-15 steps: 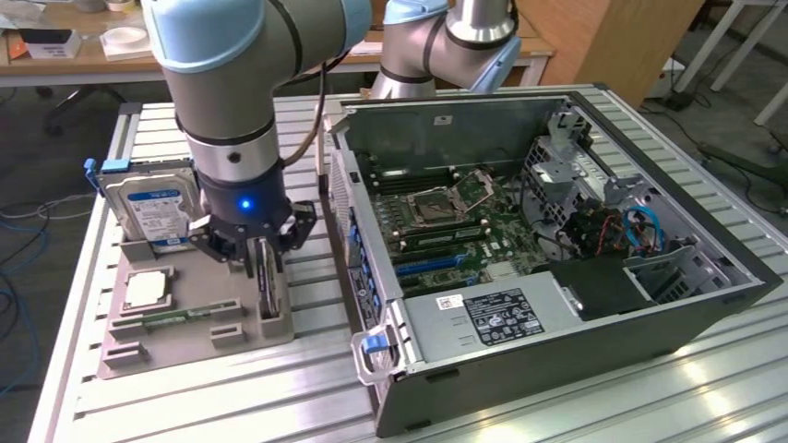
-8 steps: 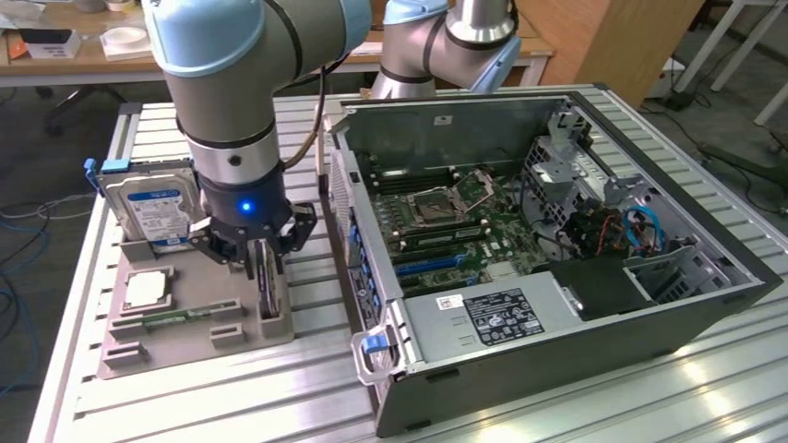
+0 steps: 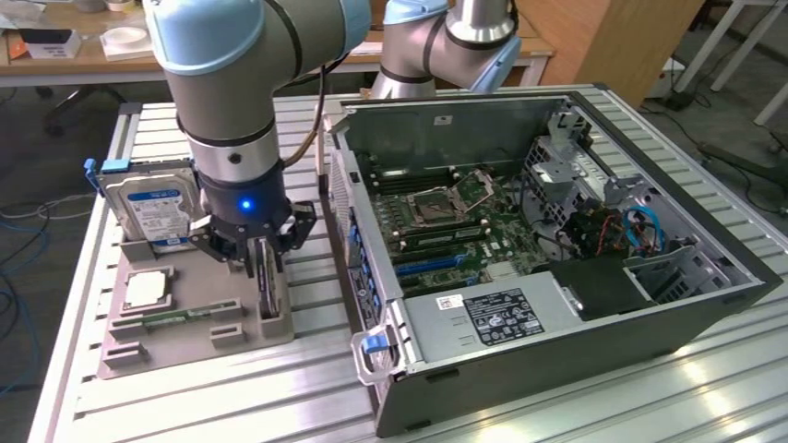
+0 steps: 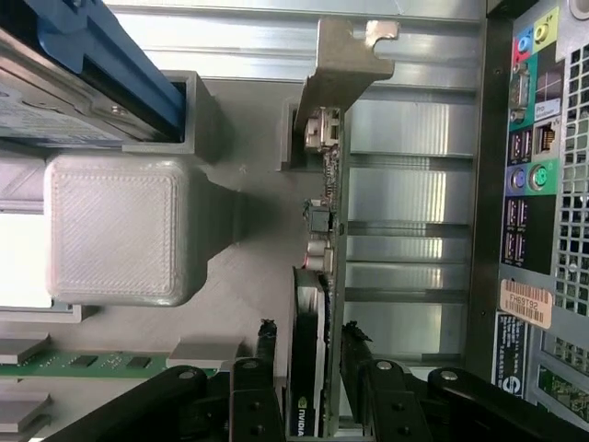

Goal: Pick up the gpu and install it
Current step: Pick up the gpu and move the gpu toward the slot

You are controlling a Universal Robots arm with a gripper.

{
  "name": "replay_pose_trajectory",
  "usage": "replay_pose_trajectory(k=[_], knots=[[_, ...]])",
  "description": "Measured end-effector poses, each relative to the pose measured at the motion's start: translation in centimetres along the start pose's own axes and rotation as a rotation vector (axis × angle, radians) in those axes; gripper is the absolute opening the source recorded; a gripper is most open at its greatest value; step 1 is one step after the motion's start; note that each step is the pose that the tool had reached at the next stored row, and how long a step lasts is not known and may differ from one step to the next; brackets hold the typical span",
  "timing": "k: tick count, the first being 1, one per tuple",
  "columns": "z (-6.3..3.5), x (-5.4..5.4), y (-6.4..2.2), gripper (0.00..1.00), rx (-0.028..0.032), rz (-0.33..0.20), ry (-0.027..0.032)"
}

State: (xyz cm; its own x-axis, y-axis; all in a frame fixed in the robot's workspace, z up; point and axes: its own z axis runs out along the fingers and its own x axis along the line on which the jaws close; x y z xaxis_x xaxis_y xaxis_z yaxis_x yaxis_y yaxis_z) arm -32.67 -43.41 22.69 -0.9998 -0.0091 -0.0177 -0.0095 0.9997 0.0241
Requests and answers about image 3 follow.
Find green RAM stick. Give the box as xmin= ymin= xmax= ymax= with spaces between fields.
xmin=138 ymin=305 xmax=218 ymax=328

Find grey parts rack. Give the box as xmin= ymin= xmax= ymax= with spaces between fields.
xmin=98 ymin=233 xmax=298 ymax=382

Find black and red wire bundle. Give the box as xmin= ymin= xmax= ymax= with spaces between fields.
xmin=578 ymin=210 xmax=627 ymax=257

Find black installed RAM stick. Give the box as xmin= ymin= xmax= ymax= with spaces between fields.
xmin=403 ymin=223 xmax=490 ymax=248

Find white tape roll holder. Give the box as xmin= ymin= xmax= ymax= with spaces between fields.
xmin=100 ymin=26 xmax=156 ymax=62

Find metal socket cover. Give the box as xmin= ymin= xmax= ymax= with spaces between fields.
xmin=454 ymin=168 xmax=499 ymax=214

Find blue floor cable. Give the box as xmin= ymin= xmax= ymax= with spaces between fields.
xmin=0 ymin=216 xmax=55 ymax=398

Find silver CPU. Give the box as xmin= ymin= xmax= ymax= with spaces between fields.
xmin=122 ymin=271 xmax=172 ymax=309

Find hard disk in blue caddy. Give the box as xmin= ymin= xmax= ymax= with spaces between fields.
xmin=83 ymin=156 xmax=206 ymax=256

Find wooden desk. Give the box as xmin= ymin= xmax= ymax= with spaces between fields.
xmin=0 ymin=0 xmax=555 ymax=89

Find wooden cabinet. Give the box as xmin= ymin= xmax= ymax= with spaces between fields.
xmin=539 ymin=0 xmax=708 ymax=101

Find white cardboard box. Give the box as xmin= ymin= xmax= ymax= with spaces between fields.
xmin=16 ymin=28 xmax=83 ymax=60

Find black office chair base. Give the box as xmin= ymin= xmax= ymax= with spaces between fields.
xmin=36 ymin=85 xmax=128 ymax=138

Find grey robot arm cable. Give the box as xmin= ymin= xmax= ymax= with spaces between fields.
xmin=280 ymin=50 xmax=356 ymax=170

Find blue data wire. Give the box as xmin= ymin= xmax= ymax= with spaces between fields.
xmin=619 ymin=207 xmax=671 ymax=256

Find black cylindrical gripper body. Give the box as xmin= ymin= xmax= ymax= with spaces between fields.
xmin=195 ymin=170 xmax=302 ymax=254

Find white paper sheets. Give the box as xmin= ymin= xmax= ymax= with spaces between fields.
xmin=343 ymin=40 xmax=387 ymax=57

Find green motherboard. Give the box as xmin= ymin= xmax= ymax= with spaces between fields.
xmin=360 ymin=168 xmax=547 ymax=290

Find CPU socket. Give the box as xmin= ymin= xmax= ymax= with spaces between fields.
xmin=408 ymin=188 xmax=462 ymax=228

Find black stand base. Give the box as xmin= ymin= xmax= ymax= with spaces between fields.
xmin=699 ymin=142 xmax=788 ymax=184

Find white floor cable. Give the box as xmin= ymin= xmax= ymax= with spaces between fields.
xmin=0 ymin=193 xmax=94 ymax=222

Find open black PC case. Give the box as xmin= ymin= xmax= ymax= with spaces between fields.
xmin=312 ymin=90 xmax=784 ymax=439

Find blue expansion slot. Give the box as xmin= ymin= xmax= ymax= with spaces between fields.
xmin=394 ymin=258 xmax=464 ymax=279

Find white table frame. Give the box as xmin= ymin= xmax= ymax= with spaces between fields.
xmin=670 ymin=0 xmax=788 ymax=126

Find metal disk bay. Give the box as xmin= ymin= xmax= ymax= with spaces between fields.
xmin=622 ymin=244 xmax=744 ymax=306

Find metal drive cage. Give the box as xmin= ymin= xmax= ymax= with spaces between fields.
xmin=523 ymin=133 xmax=620 ymax=222

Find grey power supply unit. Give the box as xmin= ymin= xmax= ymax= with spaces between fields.
xmin=398 ymin=270 xmax=587 ymax=365

